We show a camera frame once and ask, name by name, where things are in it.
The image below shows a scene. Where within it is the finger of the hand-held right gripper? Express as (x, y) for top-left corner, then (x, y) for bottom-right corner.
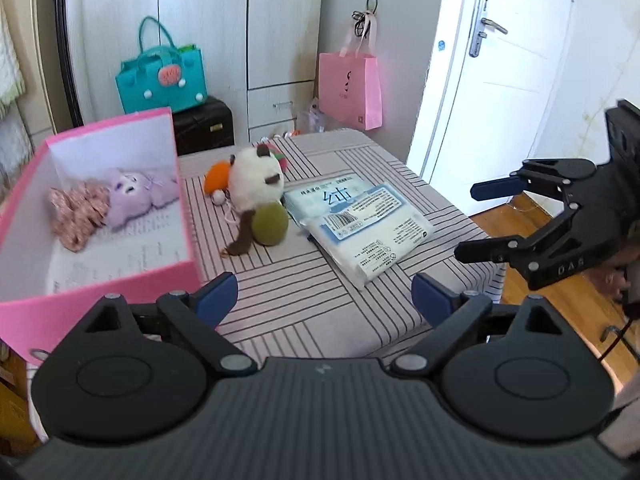
(454, 204), (584, 272)
(470, 157), (597, 207)

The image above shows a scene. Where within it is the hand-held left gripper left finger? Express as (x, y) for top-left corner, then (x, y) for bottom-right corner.
(54, 272), (259, 377)

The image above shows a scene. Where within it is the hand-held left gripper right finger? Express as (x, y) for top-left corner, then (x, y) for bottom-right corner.
(390, 272), (592, 377)

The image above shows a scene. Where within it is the pink cardboard box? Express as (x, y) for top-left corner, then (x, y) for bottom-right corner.
(0, 107), (203, 367)

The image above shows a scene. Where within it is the white brown panda plush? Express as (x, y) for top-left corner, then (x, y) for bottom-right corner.
(222, 144), (286, 259)

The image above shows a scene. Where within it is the person's right hand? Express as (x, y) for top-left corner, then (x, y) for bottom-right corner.
(599, 246), (633, 307)

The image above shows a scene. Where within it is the white barcode tissue packet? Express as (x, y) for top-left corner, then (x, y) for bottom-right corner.
(304, 209), (435, 291)

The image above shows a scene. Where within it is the green plush ball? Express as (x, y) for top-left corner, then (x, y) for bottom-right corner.
(251, 202), (290, 247)

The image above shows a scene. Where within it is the striped tablecloth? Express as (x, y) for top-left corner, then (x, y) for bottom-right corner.
(175, 127), (507, 362)

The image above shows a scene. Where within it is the orange carrot plush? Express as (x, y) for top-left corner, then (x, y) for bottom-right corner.
(203, 159), (236, 194)

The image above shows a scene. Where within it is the white door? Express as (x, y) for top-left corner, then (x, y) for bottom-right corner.
(407, 0), (577, 181)

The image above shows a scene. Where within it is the purple plush toy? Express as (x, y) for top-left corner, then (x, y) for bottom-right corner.
(102, 169), (181, 233)

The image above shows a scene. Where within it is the blue printed tissue packet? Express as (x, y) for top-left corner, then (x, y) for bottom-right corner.
(282, 172), (387, 233)

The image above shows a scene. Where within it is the multicoloured plush ball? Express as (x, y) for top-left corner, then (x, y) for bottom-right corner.
(257, 141), (291, 174)

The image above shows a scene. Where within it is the pink floral cloth doll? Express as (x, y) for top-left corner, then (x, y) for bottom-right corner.
(48, 180), (112, 253)

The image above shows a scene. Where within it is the black suitcase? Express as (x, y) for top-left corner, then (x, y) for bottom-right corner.
(172, 96), (236, 157)

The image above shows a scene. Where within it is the pink paper bag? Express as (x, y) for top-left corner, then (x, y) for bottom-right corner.
(318, 25), (384, 131)

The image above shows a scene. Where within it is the clear plastic bag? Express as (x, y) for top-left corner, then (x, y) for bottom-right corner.
(297, 97), (332, 136)

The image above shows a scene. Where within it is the teal felt handbag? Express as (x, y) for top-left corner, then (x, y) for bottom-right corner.
(115, 16), (208, 115)

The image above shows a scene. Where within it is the white wardrobe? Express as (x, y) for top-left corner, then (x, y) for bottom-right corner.
(65, 0), (327, 133)

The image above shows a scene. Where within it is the white fleece pajama jacket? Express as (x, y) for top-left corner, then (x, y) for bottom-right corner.
(0, 5), (26, 113)

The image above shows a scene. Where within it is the black cable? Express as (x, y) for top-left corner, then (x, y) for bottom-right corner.
(597, 305), (640, 363)

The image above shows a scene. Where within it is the metal door handle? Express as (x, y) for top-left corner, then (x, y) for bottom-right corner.
(469, 0), (509, 59)

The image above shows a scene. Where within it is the black standing frame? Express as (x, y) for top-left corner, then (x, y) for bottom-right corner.
(54, 0), (85, 129)

